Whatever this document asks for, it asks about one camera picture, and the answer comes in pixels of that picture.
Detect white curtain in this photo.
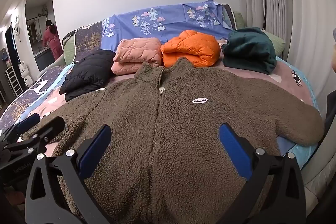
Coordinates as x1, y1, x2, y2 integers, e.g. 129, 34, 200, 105
234, 0, 336, 119

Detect green pillow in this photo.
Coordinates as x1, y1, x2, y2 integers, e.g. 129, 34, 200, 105
232, 11, 286, 55
62, 30, 79, 67

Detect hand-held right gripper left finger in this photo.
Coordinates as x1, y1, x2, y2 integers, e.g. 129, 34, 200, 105
25, 124, 113, 224

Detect white shelf rack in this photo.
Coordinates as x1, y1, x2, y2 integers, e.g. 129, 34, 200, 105
5, 65, 23, 97

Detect dark green garment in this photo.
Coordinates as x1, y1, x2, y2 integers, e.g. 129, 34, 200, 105
221, 27, 277, 75

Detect navy branch-print quilt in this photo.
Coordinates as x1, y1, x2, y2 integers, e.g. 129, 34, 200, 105
0, 21, 103, 130

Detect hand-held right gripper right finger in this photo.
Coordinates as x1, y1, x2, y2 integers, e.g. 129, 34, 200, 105
219, 123, 307, 224

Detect blue tree-print pillow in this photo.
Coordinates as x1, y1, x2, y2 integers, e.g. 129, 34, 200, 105
101, 0, 234, 52

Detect orange puffer jacket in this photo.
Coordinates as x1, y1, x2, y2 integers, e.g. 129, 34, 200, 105
160, 30, 221, 68

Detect brown fleece jacket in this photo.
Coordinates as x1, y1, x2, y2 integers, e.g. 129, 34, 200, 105
21, 57, 324, 224

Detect white cat figurine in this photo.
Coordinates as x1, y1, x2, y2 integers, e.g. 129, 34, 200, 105
19, 61, 33, 88

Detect white bed frame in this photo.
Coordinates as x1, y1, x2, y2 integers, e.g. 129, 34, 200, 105
302, 156, 336, 214

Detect white wall clock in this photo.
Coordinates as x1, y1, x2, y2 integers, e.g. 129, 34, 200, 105
13, 17, 21, 42

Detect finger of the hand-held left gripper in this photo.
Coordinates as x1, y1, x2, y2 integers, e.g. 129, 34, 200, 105
4, 116, 66, 159
0, 113, 41, 141

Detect pink quilted jacket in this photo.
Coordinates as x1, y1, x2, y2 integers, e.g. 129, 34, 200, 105
111, 37, 163, 75

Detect black puffer jacket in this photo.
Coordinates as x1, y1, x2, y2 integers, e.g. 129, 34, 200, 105
59, 49, 116, 102

